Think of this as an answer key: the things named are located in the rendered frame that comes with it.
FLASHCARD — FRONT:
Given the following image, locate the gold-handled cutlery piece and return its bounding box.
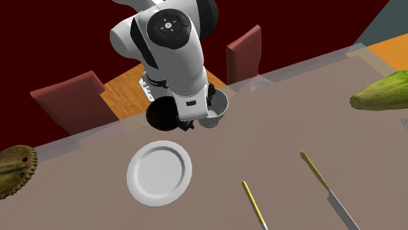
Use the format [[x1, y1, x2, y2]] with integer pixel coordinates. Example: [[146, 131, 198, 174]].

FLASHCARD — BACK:
[[241, 180, 269, 230]]

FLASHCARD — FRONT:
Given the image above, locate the brown-green jagged round thing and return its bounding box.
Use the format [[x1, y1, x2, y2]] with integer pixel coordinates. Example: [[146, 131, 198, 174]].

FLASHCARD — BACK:
[[0, 144, 39, 201]]

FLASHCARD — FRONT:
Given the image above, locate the red chair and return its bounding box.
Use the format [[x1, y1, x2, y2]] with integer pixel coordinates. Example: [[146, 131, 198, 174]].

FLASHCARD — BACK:
[[226, 24, 262, 86], [29, 70, 120, 137]]

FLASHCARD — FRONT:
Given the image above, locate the white bowl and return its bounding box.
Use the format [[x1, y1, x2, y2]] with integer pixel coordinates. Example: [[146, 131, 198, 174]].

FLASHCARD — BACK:
[[198, 88, 230, 129]]

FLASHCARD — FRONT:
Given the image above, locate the gold-handled knife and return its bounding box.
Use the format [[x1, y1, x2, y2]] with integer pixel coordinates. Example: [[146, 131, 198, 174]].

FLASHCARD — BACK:
[[299, 150, 362, 230]]

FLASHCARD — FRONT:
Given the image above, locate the black bowl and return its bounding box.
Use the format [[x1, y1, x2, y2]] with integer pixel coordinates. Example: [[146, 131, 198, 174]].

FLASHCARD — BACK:
[[145, 95, 180, 132]]

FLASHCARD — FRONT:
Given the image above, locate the green zucchini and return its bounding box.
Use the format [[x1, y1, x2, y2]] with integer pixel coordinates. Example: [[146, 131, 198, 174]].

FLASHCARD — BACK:
[[349, 69, 408, 112]]

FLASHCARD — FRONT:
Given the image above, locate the white plate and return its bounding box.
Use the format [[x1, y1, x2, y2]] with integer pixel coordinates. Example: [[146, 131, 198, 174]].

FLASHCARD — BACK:
[[126, 140, 194, 208]]

